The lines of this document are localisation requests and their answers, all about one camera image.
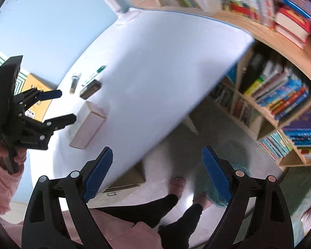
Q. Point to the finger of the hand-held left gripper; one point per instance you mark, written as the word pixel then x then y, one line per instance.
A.
pixel 50 94
pixel 63 119

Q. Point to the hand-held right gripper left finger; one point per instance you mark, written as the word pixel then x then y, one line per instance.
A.
pixel 98 176

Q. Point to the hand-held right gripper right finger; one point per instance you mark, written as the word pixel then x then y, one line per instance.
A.
pixel 217 176

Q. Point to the teal trash bin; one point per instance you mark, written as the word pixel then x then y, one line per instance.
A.
pixel 238 171

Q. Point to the long white barcode box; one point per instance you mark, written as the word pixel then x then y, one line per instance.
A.
pixel 88 127

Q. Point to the yellow picture book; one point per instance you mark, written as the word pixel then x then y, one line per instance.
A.
pixel 32 83

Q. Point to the clear tablet tube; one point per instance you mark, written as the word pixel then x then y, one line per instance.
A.
pixel 73 84

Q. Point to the cardboard box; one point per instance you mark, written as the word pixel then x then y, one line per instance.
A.
pixel 119 194

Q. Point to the pink slipper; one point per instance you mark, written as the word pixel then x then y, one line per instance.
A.
pixel 200 199
pixel 177 185

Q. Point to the black carton box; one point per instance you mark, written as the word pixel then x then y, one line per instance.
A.
pixel 90 89

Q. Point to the green marker pen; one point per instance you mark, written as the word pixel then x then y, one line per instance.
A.
pixel 93 75

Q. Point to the white table leg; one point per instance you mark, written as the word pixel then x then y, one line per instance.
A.
pixel 191 125

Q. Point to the person's left leg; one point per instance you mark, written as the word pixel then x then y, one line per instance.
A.
pixel 145 212

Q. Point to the person's leg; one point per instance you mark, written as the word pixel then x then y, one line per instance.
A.
pixel 178 228
pixel 145 212

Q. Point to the person's pink robe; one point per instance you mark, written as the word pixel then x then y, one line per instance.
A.
pixel 119 236

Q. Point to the row of pale blue books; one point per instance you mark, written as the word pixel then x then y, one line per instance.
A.
pixel 274 146

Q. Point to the person's right leg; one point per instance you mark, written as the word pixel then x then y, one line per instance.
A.
pixel 178 228

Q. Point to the row of dark books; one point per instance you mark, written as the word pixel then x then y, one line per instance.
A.
pixel 235 106

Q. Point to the flat stack of books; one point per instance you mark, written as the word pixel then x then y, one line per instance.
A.
pixel 304 138

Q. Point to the row of leaning blue books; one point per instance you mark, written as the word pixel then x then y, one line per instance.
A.
pixel 282 93

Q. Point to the white desk lamp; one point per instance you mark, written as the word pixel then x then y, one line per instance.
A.
pixel 124 16

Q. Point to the wooden bookshelf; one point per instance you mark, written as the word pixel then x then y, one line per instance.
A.
pixel 287 57

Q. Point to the thick red book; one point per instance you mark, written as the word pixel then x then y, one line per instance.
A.
pixel 291 37
pixel 292 20

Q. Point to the row of colourful books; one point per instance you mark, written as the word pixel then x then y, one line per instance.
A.
pixel 248 0

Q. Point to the blue book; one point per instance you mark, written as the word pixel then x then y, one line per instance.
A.
pixel 295 5

